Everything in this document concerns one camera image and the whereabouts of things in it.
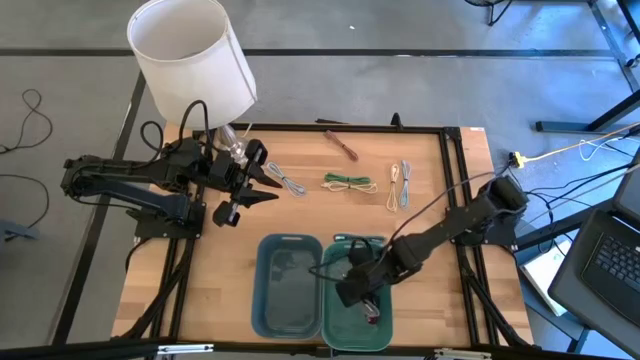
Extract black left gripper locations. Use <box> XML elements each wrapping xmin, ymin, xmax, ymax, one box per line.
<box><xmin>209</xmin><ymin>138</ymin><xmax>284</xmax><ymax>229</ymax></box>

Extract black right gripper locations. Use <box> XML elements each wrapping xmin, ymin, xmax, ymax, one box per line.
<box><xmin>333</xmin><ymin>258</ymin><xmax>401</xmax><ymax>309</ymax></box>

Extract grey blue USB-C cable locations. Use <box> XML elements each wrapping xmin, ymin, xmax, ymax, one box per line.
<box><xmin>263</xmin><ymin>160</ymin><xmax>308</xmax><ymax>198</ymax></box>

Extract teal plastic bin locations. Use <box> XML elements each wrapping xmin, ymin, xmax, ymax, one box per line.
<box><xmin>320</xmin><ymin>233</ymin><xmax>395</xmax><ymax>353</ymax></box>

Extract blue plastic bin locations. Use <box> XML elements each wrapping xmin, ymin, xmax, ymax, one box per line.
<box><xmin>251</xmin><ymin>233</ymin><xmax>325</xmax><ymax>341</ymax></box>

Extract brown USB-C cable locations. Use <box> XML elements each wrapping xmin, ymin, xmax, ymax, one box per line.
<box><xmin>323</xmin><ymin>129</ymin><xmax>360</xmax><ymax>163</ymax></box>

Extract light blue USB-C cable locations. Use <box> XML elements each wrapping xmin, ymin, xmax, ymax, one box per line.
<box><xmin>399</xmin><ymin>159</ymin><xmax>413</xmax><ymax>211</ymax></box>

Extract silver table lamp white shade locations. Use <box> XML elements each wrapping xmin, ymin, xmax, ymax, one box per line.
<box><xmin>126</xmin><ymin>0</ymin><xmax>259</xmax><ymax>169</ymax></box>

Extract white book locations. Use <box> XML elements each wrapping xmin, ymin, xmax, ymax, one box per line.
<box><xmin>519</xmin><ymin>238</ymin><xmax>574</xmax><ymax>317</ymax></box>

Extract grey metal foot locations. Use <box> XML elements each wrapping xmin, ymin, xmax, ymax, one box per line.
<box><xmin>0</xmin><ymin>218</ymin><xmax>41</xmax><ymax>246</ymax></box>

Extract black laptop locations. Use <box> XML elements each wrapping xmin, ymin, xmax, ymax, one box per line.
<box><xmin>547</xmin><ymin>149</ymin><xmax>640</xmax><ymax>359</ymax></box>

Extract black metal table legs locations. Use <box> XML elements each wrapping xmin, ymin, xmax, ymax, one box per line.
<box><xmin>534</xmin><ymin>0</ymin><xmax>640</xmax><ymax>134</ymax></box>

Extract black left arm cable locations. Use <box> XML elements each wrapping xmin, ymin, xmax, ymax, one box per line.
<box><xmin>139</xmin><ymin>98</ymin><xmax>212</xmax><ymax>156</ymax></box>

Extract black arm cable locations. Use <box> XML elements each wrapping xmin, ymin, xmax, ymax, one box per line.
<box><xmin>307</xmin><ymin>169</ymin><xmax>504</xmax><ymax>282</ymax></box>
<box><xmin>139</xmin><ymin>98</ymin><xmax>212</xmax><ymax>156</ymax></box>

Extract black aluminium frame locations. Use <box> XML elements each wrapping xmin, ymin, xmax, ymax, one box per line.
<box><xmin>0</xmin><ymin>122</ymin><xmax>640</xmax><ymax>360</ymax></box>

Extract silver metal bracket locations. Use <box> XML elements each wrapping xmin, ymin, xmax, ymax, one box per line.
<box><xmin>433</xmin><ymin>348</ymin><xmax>494</xmax><ymax>360</ymax></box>
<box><xmin>156</xmin><ymin>343</ymin><xmax>215</xmax><ymax>356</ymax></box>

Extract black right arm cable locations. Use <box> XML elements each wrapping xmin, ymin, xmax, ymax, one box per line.
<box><xmin>307</xmin><ymin>169</ymin><xmax>504</xmax><ymax>282</ymax></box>

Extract black power cords bundle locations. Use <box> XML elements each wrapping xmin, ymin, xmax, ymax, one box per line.
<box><xmin>497</xmin><ymin>164</ymin><xmax>640</xmax><ymax>226</ymax></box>

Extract black floor cable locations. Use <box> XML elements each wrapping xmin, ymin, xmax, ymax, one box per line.
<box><xmin>0</xmin><ymin>173</ymin><xmax>50</xmax><ymax>229</ymax></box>
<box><xmin>0</xmin><ymin>88</ymin><xmax>54</xmax><ymax>154</ymax></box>

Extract yellow extension cord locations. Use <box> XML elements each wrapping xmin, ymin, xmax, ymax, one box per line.
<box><xmin>522</xmin><ymin>122</ymin><xmax>640</xmax><ymax>164</ymax></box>

